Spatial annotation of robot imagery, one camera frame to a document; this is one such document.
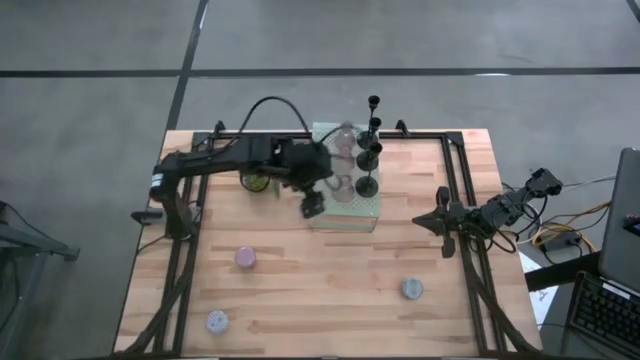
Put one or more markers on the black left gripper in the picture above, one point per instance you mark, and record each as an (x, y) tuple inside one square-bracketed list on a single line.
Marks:
[(307, 165)]

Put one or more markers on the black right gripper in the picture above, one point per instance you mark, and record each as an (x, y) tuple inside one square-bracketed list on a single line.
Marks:
[(457, 222)]

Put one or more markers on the black metal candlestick holder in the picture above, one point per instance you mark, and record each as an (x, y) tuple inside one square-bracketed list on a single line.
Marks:
[(367, 186), (367, 161), (367, 140)]

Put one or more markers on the pink patterned ceramic candle bowl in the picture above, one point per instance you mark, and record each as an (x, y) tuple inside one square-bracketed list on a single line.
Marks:
[(245, 257)]

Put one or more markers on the purple speckled ceramic candle bowl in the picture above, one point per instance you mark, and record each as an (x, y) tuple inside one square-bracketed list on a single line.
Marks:
[(218, 322)]

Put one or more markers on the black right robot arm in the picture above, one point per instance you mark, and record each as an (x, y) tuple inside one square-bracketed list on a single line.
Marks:
[(505, 207)]

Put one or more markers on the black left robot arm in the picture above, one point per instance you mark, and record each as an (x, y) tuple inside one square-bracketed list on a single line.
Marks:
[(220, 160)]

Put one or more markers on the potted succulent plant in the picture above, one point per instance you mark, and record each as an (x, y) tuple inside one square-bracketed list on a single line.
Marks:
[(256, 183)]

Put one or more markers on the green perforated metal shelf riser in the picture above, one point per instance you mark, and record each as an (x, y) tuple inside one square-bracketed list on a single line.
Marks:
[(350, 217)]

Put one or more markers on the black power brick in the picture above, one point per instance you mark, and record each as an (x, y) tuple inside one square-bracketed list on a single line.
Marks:
[(559, 243)]

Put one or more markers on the white paper sheet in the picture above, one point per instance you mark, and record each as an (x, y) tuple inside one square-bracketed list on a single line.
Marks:
[(542, 300)]

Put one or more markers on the large flat monitor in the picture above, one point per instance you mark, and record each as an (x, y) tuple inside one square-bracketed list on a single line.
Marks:
[(622, 240)]

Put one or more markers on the black computer keyboard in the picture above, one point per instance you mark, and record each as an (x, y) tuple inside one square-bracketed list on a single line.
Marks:
[(605, 315)]

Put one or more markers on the black metal stand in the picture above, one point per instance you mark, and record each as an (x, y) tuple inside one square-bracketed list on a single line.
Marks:
[(30, 240)]

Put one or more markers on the black aluminium table frame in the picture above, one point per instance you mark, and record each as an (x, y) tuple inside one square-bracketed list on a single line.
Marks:
[(450, 160)]

